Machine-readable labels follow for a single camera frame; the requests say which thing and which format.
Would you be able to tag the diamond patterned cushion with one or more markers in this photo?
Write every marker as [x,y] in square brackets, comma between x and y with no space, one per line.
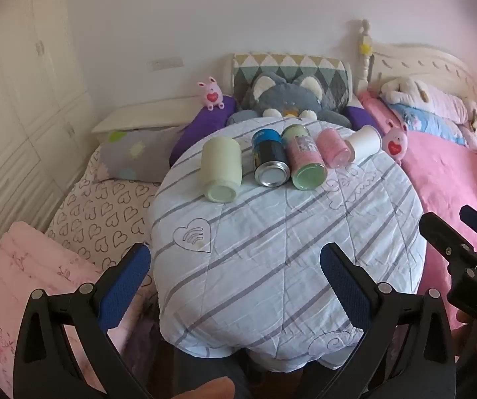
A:
[332,75]

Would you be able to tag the pale yellow cup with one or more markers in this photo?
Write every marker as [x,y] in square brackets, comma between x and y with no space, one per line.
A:
[222,162]

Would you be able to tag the white wardrobe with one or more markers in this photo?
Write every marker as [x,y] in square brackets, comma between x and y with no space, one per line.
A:
[22,91]

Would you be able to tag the grey dotted pillow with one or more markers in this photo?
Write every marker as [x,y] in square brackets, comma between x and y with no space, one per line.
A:
[138,153]

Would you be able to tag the grey cat plush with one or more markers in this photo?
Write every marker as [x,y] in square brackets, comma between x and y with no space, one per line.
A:
[284,95]

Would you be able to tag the purple cushion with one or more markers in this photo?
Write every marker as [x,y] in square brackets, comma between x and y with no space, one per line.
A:
[359,116]
[199,129]

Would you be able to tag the white wall socket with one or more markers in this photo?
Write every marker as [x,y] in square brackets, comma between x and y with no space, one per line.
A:
[168,65]

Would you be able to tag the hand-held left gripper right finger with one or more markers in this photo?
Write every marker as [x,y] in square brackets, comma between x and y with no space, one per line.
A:
[345,284]

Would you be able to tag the pink bed blanket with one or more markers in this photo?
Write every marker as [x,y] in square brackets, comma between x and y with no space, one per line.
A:
[438,174]

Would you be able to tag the pink cup with green lid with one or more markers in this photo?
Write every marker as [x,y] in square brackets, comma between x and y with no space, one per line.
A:
[303,156]

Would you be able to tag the small pink bunny plush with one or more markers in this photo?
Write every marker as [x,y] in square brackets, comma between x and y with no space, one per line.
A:
[211,93]

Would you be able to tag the heart print bed sheet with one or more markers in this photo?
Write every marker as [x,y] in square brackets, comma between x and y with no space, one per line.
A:
[97,216]

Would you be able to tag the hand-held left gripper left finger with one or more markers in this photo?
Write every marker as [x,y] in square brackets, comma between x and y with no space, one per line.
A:
[124,284]

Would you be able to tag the blue and black can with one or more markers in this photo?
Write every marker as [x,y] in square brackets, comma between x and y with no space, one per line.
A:
[269,153]

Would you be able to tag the folded pink floral blanket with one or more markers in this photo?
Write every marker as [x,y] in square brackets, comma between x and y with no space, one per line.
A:
[22,257]

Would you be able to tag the white cup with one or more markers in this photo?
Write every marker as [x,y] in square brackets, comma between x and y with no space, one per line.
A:
[366,141]

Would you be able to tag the pink translucent cup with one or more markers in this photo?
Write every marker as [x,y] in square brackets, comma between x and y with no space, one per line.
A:
[334,147]

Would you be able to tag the white dog plush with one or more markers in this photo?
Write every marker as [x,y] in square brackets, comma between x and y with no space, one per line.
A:
[409,87]

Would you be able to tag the white striped quilt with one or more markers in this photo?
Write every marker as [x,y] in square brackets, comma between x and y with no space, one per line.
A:
[263,257]

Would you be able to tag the pink pig plush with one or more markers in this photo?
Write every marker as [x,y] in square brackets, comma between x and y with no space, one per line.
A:
[394,143]

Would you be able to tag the blue printed pillow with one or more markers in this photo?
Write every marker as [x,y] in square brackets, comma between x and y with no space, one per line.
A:
[429,121]

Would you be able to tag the cream bed headboard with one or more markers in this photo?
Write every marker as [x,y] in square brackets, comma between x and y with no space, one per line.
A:
[421,62]

